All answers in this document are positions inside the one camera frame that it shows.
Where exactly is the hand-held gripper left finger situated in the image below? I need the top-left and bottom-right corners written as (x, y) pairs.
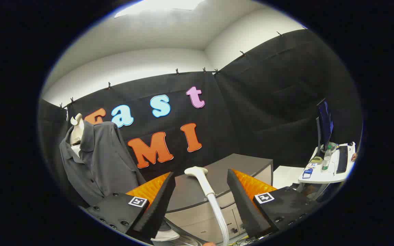
top-left (85, 172), bottom-right (176, 244)

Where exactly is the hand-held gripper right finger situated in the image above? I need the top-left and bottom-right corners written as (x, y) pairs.
top-left (227, 168), bottom-right (321, 240)

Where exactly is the dark grey button shirt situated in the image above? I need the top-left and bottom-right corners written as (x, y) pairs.
top-left (60, 121), bottom-right (147, 206)

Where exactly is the grey cabinet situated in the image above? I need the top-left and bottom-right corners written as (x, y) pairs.
top-left (165, 153), bottom-right (274, 244)

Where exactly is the white side table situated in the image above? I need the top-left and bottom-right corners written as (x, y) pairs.
top-left (273, 166), bottom-right (304, 189)

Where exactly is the white office desk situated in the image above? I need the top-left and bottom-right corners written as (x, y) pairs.
top-left (298, 142), bottom-right (356, 185)

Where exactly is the clear plastic water bottle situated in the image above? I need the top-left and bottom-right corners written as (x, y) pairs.
top-left (322, 145), bottom-right (332, 171)

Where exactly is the black keyboard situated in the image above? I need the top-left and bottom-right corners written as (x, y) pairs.
top-left (336, 145), bottom-right (349, 174)

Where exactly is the white mannequin torso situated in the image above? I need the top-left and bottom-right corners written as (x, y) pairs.
top-left (70, 113), bottom-right (85, 158)

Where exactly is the black computer monitor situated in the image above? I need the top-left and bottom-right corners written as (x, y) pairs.
top-left (316, 98), bottom-right (334, 151)

